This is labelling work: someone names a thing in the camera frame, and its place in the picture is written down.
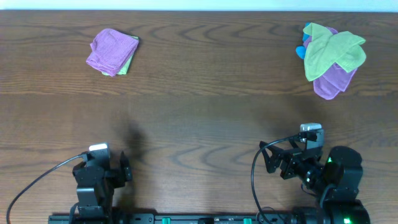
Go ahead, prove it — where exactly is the purple microfiber cloth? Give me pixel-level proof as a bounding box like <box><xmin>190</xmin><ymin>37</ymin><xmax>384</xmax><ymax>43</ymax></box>
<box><xmin>86</xmin><ymin>29</ymin><xmax>139</xmax><ymax>77</ymax></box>

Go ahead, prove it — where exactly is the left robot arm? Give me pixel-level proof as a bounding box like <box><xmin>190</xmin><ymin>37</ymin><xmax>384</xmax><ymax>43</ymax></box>
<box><xmin>69</xmin><ymin>149</ymin><xmax>132</xmax><ymax>223</ymax></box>

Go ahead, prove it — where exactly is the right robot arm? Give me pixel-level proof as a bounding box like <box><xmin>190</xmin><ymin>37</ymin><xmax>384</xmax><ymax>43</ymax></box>
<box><xmin>256</xmin><ymin>123</ymin><xmax>370</xmax><ymax>223</ymax></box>

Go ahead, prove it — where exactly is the crumpled purple cloth in pile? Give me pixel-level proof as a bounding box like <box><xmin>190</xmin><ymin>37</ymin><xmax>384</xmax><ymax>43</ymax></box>
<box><xmin>303</xmin><ymin>36</ymin><xmax>358</xmax><ymax>100</ymax></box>

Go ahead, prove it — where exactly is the folded green cloth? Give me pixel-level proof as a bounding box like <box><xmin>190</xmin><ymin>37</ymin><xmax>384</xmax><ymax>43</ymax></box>
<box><xmin>101</xmin><ymin>35</ymin><xmax>139</xmax><ymax>76</ymax></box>

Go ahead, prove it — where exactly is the blue cloth in pile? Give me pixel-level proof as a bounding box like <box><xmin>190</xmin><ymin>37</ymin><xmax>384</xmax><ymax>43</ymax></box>
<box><xmin>295</xmin><ymin>33</ymin><xmax>310</xmax><ymax>60</ymax></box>

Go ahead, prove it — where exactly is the crumpled green cloth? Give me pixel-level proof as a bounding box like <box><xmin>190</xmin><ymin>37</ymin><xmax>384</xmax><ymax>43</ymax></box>
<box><xmin>303</xmin><ymin>22</ymin><xmax>366</xmax><ymax>82</ymax></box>

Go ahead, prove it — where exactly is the right black cable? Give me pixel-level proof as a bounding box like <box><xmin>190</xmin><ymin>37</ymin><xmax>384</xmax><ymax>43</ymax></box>
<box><xmin>251</xmin><ymin>132</ymin><xmax>318</xmax><ymax>224</ymax></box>

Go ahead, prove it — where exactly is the black cable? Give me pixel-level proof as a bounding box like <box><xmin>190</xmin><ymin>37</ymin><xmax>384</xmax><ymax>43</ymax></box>
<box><xmin>251</xmin><ymin>132</ymin><xmax>318</xmax><ymax>224</ymax></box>
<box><xmin>6</xmin><ymin>154</ymin><xmax>88</xmax><ymax>224</ymax></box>

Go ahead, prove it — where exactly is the left black cable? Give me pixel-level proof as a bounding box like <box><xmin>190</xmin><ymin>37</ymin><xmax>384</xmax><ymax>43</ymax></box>
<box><xmin>6</xmin><ymin>154</ymin><xmax>88</xmax><ymax>224</ymax></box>

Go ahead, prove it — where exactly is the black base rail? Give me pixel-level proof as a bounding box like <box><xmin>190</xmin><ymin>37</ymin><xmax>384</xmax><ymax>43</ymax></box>
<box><xmin>48</xmin><ymin>212</ymin><xmax>312</xmax><ymax>224</ymax></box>

